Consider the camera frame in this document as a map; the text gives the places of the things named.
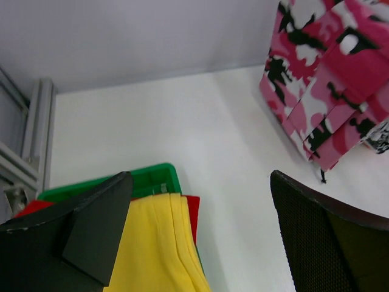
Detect green plastic tray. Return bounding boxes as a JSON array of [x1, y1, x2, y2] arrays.
[[38, 162, 182, 203]]

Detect pink floral trousers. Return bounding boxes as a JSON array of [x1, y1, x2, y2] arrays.
[[260, 1, 388, 173]]

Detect red trousers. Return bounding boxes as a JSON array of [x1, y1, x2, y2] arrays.
[[14, 195, 200, 245]]

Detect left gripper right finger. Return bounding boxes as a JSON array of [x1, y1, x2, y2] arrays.
[[270, 170, 388, 291]]

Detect left aluminium frame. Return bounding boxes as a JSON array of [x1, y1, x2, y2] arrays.
[[1, 69, 57, 223]]

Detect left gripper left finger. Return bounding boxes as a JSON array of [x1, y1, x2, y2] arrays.
[[1, 172, 133, 291]]

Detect newspaper print trousers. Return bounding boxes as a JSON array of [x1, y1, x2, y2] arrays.
[[363, 119, 389, 155]]

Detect yellow trousers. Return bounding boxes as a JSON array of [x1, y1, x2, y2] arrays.
[[104, 193, 211, 291]]

